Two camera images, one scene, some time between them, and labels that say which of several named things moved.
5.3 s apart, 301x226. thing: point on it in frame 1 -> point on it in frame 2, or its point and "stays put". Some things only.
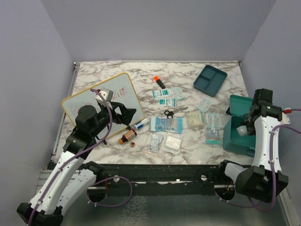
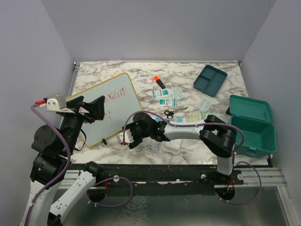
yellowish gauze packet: x=194 y=118 stays put
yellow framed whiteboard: x=124 y=93 stays put
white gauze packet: x=173 y=143 stays put
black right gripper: x=250 y=127 -> x=132 y=126
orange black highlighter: x=156 y=78 stays put
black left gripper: x=127 y=114 -> x=96 y=108
